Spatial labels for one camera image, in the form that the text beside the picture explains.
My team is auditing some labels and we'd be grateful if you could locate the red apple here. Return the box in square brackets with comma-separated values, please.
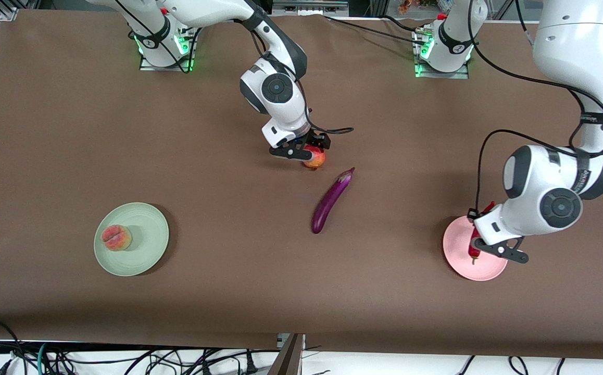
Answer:
[303, 147, 327, 171]

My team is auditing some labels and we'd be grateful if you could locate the red chili pepper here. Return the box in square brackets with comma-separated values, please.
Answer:
[468, 202, 496, 262]

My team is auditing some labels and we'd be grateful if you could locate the purple eggplant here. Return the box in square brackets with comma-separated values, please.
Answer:
[311, 167, 356, 235]

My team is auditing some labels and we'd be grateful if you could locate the orange peach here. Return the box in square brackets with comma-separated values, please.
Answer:
[102, 224, 133, 252]

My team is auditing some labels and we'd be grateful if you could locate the pink round plate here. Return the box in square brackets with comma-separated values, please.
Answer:
[442, 215, 509, 282]

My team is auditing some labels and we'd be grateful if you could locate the orange plastic toy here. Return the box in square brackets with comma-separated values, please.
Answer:
[398, 0, 440, 15]

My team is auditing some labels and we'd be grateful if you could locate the brown table cloth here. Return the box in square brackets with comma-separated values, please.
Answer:
[0, 9, 603, 360]

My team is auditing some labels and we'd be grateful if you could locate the green round plate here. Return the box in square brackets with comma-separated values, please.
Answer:
[93, 202, 170, 277]

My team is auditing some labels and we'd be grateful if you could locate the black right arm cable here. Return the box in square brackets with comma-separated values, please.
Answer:
[114, 0, 355, 137]

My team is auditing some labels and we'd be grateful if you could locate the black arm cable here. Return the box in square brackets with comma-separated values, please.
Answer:
[114, 0, 355, 137]
[467, 0, 603, 217]

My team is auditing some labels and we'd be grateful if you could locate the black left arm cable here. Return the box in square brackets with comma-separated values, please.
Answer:
[467, 0, 603, 217]

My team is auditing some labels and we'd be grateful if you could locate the black cable on cloth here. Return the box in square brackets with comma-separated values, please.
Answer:
[324, 15, 427, 46]

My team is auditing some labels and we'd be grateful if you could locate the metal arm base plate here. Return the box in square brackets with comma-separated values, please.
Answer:
[414, 26, 470, 80]
[139, 21, 195, 72]

